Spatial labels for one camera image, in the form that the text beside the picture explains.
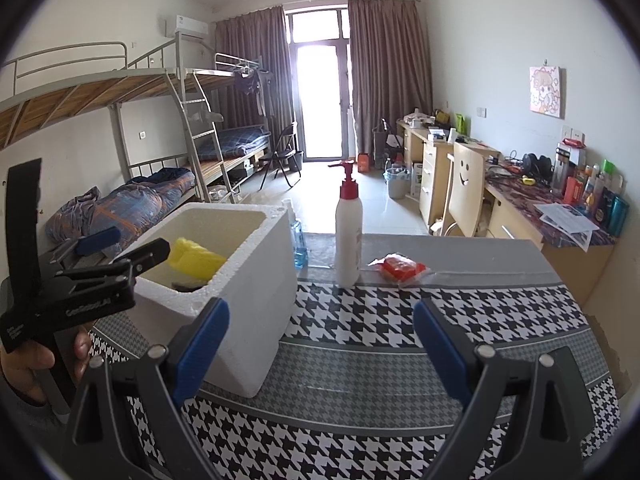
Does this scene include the brown curtain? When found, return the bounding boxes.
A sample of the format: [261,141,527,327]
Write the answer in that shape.
[347,0,433,156]
[214,6,296,136]

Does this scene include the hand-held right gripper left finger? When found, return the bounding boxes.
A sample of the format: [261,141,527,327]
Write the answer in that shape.
[62,297,231,480]

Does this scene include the printed paper sheets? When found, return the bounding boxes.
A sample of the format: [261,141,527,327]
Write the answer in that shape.
[534,202,600,251]

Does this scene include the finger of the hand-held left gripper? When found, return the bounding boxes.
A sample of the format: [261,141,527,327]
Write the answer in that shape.
[55,238,172,291]
[47,226,122,273]

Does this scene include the yellow foam net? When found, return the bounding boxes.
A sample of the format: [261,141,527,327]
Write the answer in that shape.
[167,237,228,281]

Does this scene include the wooden smiley chair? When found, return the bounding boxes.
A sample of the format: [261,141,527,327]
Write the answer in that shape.
[442,142,486,237]

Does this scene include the row of toiletry bottles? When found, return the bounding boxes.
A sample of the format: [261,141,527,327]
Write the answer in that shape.
[552,142,631,238]

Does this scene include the glass balcony door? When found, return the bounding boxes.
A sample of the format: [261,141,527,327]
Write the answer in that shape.
[287,7,353,158]

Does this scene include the white foam box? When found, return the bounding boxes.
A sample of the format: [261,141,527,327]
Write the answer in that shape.
[125,203,299,399]

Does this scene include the wooden desk with patterned cover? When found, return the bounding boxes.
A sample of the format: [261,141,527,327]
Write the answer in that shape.
[482,170,618,306]

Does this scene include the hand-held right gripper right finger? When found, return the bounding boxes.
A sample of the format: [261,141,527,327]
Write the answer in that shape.
[414,299,596,480]

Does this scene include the red snack packet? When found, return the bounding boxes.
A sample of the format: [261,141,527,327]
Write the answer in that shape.
[368,253,431,286]

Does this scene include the dark hanging clothes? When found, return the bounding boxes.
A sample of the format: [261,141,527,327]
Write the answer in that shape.
[235,67,263,96]

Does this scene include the blue spray bottle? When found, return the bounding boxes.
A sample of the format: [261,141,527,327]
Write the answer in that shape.
[282,199,308,270]

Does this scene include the person's left hand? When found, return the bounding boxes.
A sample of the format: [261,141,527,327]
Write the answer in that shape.
[0,325,93,406]

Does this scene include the person's left forearm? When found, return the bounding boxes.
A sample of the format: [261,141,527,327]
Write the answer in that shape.
[0,382,71,461]

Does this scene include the white air conditioner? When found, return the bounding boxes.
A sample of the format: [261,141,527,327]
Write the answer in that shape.
[165,15,208,41]

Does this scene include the grey trash bin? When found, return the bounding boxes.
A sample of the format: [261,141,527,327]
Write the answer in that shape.
[384,167,412,199]

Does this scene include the blue plaid quilt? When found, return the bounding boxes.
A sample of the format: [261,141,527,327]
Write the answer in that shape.
[45,167,196,251]

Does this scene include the grey metal bunk bed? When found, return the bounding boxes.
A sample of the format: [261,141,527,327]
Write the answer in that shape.
[0,42,221,241]
[182,52,273,196]

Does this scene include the wooden desk with drawers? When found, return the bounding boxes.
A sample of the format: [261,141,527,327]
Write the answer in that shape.
[396,119,501,228]

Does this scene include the black headphones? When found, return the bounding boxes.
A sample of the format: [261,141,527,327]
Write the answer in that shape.
[521,152,553,181]

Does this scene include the blue plaid mattress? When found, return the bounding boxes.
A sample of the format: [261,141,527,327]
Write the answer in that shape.
[196,126,271,161]

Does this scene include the black folding chair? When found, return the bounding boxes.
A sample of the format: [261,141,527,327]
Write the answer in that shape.
[258,122,302,191]

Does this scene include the white pump lotion bottle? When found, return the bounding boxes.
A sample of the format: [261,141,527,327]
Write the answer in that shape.
[328,159,363,288]

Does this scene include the pink cartoon wall poster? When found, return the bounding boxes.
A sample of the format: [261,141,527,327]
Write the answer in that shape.
[529,66,562,117]

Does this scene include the houndstooth tablecloth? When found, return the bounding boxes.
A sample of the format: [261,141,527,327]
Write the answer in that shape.
[90,232,621,480]

